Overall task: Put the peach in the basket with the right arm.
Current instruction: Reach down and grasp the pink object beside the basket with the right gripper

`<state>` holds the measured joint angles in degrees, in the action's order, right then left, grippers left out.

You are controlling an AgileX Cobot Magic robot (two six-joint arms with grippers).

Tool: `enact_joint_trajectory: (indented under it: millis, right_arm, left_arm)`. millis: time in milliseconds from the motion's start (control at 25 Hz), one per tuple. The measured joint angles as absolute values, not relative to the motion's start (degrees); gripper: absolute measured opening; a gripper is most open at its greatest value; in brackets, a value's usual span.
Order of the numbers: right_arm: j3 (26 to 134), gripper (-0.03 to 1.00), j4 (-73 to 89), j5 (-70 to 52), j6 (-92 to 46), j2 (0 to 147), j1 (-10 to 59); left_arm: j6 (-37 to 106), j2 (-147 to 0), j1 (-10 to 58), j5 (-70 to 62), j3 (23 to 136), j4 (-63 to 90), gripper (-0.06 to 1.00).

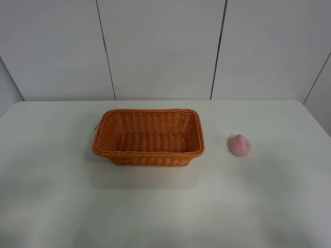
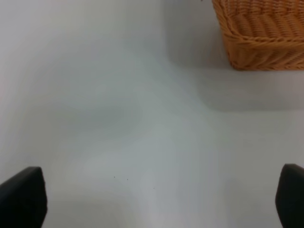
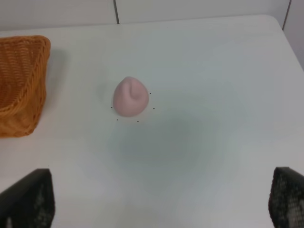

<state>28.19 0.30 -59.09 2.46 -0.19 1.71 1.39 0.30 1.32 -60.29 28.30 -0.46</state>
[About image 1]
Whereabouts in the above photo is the orange woven rectangular basket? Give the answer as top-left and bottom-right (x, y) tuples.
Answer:
(92, 108), (204, 167)

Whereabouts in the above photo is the pink peach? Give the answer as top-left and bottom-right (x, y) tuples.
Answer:
(228, 134), (251, 157)

